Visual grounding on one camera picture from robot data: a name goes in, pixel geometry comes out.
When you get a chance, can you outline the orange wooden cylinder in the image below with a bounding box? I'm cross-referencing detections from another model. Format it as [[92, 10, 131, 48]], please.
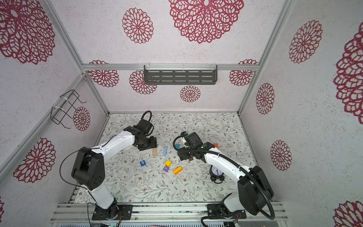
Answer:
[[173, 166, 183, 175]]

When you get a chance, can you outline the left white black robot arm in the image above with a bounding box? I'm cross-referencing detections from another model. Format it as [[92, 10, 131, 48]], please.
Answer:
[[71, 124, 157, 220]]

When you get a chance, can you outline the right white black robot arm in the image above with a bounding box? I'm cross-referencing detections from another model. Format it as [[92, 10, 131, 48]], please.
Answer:
[[173, 131, 276, 220]]

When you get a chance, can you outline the yellow wooden cube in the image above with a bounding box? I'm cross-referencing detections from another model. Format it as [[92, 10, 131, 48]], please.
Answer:
[[165, 160, 172, 167]]

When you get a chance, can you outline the black alarm clock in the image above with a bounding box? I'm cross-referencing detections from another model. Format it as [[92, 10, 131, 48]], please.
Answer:
[[209, 166, 225, 184]]

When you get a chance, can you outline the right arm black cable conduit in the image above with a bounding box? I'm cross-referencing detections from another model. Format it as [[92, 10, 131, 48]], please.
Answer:
[[172, 134, 276, 227]]

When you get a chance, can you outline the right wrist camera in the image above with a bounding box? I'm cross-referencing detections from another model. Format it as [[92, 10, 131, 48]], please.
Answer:
[[181, 131, 190, 147]]

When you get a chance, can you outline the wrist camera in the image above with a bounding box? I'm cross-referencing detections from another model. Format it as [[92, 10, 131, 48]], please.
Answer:
[[181, 131, 190, 147], [136, 110, 154, 136]]

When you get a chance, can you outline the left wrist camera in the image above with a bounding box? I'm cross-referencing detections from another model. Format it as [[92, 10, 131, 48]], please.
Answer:
[[136, 110, 154, 136]]

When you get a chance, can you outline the grey wall shelf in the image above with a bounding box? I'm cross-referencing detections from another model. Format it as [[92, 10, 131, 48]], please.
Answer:
[[144, 65, 218, 85]]

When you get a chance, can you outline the black wire wall rack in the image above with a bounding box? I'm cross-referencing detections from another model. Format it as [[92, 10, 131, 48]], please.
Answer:
[[50, 89, 86, 129]]

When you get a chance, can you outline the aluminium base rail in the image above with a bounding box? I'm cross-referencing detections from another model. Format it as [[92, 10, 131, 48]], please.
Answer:
[[49, 202, 289, 223]]

